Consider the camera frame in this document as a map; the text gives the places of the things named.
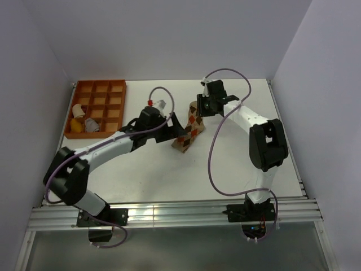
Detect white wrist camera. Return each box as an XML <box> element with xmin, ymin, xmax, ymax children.
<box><xmin>148</xmin><ymin>99</ymin><xmax>166</xmax><ymax>112</ymax></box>
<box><xmin>201</xmin><ymin>77</ymin><xmax>213</xmax><ymax>97</ymax></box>

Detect aluminium frame rail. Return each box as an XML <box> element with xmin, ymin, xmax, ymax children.
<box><xmin>27</xmin><ymin>197</ymin><xmax>323</xmax><ymax>231</ymax></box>

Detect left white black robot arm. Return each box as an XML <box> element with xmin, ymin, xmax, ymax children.
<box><xmin>43</xmin><ymin>106</ymin><xmax>187</xmax><ymax>225</ymax></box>

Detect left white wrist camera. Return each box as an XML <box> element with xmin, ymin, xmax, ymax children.
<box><xmin>148</xmin><ymin>99</ymin><xmax>166</xmax><ymax>112</ymax></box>

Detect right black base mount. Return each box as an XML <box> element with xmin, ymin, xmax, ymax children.
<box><xmin>222</xmin><ymin>203</ymin><xmax>276</xmax><ymax>222</ymax></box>

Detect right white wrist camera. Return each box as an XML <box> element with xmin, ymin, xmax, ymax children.
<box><xmin>201</xmin><ymin>77</ymin><xmax>213</xmax><ymax>97</ymax></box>

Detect rolled beige sock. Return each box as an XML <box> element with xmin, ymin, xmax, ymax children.
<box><xmin>72</xmin><ymin>104</ymin><xmax>85</xmax><ymax>119</ymax></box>

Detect rolled yellow sock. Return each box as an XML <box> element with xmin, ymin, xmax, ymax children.
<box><xmin>70</xmin><ymin>119</ymin><xmax>83</xmax><ymax>133</ymax></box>

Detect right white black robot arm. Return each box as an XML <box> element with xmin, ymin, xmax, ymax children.
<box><xmin>197</xmin><ymin>78</ymin><xmax>289</xmax><ymax>220</ymax></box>

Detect black box under rail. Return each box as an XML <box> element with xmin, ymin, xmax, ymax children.
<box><xmin>88</xmin><ymin>229</ymin><xmax>113</xmax><ymax>243</ymax></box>

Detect grey sock red stripes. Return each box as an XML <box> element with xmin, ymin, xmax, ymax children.
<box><xmin>85</xmin><ymin>118</ymin><xmax>100</xmax><ymax>133</ymax></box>

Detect orange compartment tray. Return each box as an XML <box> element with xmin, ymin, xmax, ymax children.
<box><xmin>64</xmin><ymin>80</ymin><xmax>127</xmax><ymax>139</ymax></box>

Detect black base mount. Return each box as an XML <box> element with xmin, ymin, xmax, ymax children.
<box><xmin>222</xmin><ymin>203</ymin><xmax>276</xmax><ymax>222</ymax></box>
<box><xmin>76</xmin><ymin>208</ymin><xmax>129</xmax><ymax>228</ymax></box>

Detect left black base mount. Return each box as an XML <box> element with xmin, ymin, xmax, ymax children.
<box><xmin>76</xmin><ymin>208</ymin><xmax>129</xmax><ymax>228</ymax></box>

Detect tan argyle sock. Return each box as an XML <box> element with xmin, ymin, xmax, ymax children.
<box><xmin>171</xmin><ymin>101</ymin><xmax>205</xmax><ymax>153</ymax></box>

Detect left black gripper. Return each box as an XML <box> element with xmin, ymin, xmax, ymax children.
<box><xmin>146</xmin><ymin>112</ymin><xmax>186</xmax><ymax>143</ymax></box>

